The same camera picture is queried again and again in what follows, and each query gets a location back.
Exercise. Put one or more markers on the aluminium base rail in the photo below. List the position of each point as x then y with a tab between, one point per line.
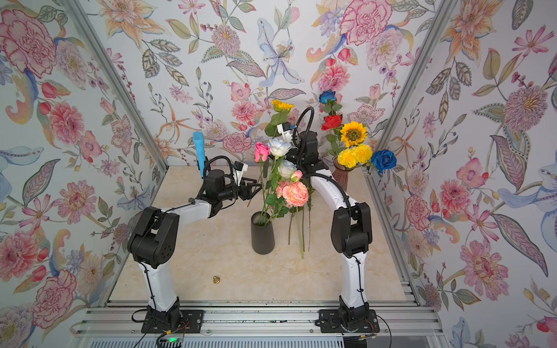
261	324

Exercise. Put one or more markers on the pink peony flower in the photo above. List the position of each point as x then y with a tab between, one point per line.
296	194

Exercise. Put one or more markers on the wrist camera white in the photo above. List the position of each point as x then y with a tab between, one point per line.
286	131
239	169

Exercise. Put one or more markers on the small white rose bud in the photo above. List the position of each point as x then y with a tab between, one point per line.
286	169

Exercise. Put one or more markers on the white rose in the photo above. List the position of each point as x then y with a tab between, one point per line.
278	147

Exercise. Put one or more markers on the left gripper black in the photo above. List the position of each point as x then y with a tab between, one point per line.
244	193

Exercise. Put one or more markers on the dark grey vase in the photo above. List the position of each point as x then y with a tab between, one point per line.
262	233

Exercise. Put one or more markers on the pink ribbed glass vase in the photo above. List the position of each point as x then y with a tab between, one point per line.
341	174

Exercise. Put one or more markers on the yellow carnation pink vase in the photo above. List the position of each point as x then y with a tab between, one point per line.
348	158
362	153

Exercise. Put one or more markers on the blue tube on black stand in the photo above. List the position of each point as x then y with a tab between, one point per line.
199	143

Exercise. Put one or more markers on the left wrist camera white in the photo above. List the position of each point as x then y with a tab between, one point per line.
239	169

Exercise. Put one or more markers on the red rose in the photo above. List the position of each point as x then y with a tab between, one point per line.
331	122

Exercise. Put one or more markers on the small blue rose top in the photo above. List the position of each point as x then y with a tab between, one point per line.
327	97

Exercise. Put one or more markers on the magenta rose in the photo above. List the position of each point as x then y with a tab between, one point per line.
261	153

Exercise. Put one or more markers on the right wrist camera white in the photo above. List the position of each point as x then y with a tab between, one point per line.
286	131

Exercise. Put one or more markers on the blue rose large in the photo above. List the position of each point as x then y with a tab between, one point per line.
383	160

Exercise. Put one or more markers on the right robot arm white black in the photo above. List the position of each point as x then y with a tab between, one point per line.
351	235

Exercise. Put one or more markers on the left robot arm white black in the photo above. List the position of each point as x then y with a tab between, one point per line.
153	240

